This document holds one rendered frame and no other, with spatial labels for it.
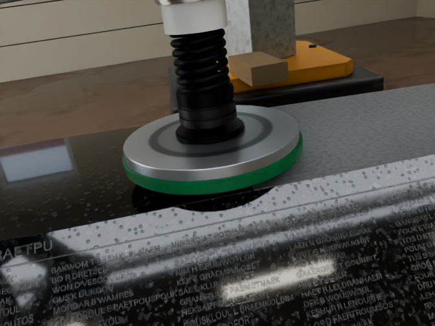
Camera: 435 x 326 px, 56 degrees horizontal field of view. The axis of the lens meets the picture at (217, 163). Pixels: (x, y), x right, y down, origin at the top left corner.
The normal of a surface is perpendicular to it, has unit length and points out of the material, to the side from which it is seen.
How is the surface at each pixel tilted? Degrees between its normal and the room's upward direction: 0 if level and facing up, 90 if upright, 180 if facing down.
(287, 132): 0
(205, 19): 90
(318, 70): 90
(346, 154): 0
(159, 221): 45
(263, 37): 90
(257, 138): 0
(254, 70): 90
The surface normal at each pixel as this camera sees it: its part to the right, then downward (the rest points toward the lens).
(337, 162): -0.12, -0.90
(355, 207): 0.05, -0.37
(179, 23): -0.40, 0.42
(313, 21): 0.22, 0.38
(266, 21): 0.60, 0.26
